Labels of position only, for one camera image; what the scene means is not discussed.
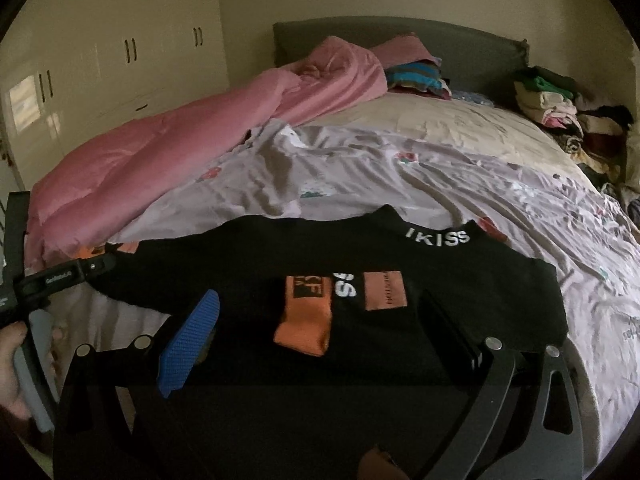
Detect black IKISS sweater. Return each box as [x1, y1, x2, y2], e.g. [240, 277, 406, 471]
[52, 204, 570, 480]

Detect pile of folded clothes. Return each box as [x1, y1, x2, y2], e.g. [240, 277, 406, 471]
[513, 66, 634, 188]

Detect cream wardrobe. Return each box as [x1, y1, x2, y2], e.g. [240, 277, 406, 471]
[1, 0, 229, 188]

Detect lavender printed bed sheet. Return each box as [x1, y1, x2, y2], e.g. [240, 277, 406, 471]
[64, 120, 639, 468]

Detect cream mattress pad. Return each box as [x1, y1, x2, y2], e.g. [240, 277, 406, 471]
[310, 92, 594, 191]

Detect dark grey headboard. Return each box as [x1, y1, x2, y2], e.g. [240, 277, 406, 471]
[272, 16, 529, 99]

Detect person's left hand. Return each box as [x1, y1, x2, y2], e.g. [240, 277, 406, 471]
[0, 322, 32, 422]

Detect pink pillow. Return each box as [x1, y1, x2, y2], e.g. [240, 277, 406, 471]
[370, 34, 442, 70]

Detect pink comforter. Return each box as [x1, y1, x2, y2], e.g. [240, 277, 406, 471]
[24, 36, 387, 271]

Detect striped blue folded clothes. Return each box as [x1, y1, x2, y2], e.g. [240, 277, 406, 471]
[385, 60, 451, 100]

